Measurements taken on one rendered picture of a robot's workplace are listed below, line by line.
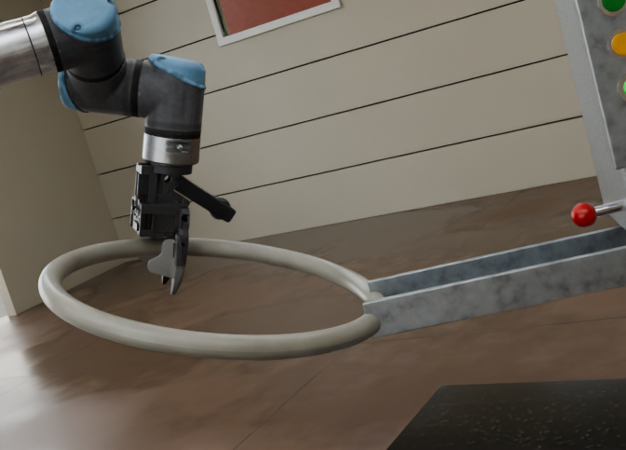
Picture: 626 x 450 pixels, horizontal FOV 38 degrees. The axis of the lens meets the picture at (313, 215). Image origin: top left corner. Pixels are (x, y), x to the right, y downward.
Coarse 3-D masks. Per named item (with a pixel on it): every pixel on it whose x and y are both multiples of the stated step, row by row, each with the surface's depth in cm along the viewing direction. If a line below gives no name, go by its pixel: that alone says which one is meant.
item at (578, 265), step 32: (480, 256) 129; (512, 256) 128; (544, 256) 128; (576, 256) 117; (608, 256) 115; (384, 288) 131; (416, 288) 131; (448, 288) 119; (480, 288) 118; (512, 288) 118; (544, 288) 117; (576, 288) 117; (608, 288) 116; (384, 320) 121; (416, 320) 120; (448, 320) 120
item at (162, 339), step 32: (64, 256) 131; (96, 256) 138; (128, 256) 144; (224, 256) 151; (256, 256) 150; (288, 256) 148; (352, 288) 138; (96, 320) 108; (128, 320) 107; (192, 352) 105; (224, 352) 105; (256, 352) 106; (288, 352) 108; (320, 352) 111
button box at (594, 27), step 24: (576, 0) 104; (600, 24) 104; (624, 24) 104; (600, 48) 104; (600, 72) 105; (624, 72) 105; (600, 96) 106; (600, 120) 108; (624, 120) 106; (624, 144) 106
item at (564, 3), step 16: (560, 0) 121; (560, 16) 124; (576, 32) 115; (576, 48) 118; (576, 64) 122; (576, 80) 125; (592, 96) 115; (592, 112) 118; (592, 128) 122; (592, 144) 125; (608, 160) 116; (608, 176) 119; (624, 176) 109; (608, 192) 123; (624, 192) 110; (624, 224) 116
